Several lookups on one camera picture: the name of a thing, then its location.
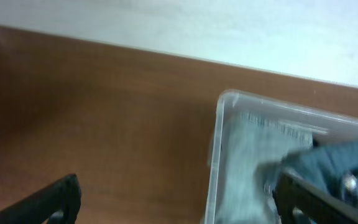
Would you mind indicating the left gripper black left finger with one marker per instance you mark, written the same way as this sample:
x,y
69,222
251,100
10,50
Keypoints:
x,y
58,202

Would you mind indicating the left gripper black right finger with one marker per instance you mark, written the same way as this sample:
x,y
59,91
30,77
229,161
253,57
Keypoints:
x,y
292,192

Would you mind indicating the blue cloth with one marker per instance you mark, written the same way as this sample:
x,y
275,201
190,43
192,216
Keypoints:
x,y
332,168

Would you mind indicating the light blue jeans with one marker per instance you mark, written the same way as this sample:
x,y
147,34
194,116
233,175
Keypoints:
x,y
254,145

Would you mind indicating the clear plastic storage bin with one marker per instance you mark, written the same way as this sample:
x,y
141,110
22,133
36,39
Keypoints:
x,y
327,129

